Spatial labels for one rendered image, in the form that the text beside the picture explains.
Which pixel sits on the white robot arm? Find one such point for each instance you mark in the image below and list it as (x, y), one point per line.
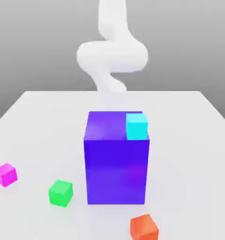
(112, 54)

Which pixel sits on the small cyan cube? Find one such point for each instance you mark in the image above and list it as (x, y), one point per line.
(136, 128)

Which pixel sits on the small green cube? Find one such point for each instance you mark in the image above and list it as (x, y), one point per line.
(60, 193)

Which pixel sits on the small orange cube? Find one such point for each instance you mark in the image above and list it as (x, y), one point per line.
(143, 227)

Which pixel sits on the small magenta cube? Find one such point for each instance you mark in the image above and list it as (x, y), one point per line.
(5, 175)

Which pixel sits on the large purple box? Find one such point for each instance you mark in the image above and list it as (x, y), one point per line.
(114, 168)

